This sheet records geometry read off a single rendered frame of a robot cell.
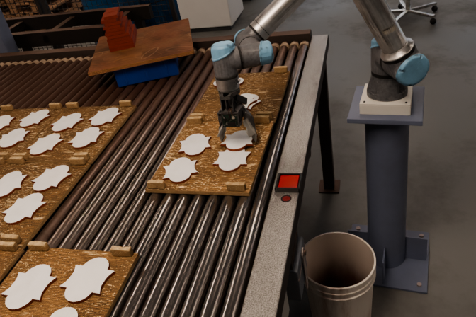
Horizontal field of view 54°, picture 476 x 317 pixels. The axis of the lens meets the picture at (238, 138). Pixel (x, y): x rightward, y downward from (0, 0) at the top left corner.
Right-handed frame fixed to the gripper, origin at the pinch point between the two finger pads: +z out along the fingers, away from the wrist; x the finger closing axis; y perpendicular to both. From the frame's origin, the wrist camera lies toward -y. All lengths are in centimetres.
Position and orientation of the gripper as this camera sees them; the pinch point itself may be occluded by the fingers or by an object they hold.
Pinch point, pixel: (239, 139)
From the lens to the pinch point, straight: 165.0
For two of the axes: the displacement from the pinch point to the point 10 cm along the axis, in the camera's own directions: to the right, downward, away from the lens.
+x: 9.5, 0.0, -3.0
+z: 1.4, 8.8, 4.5
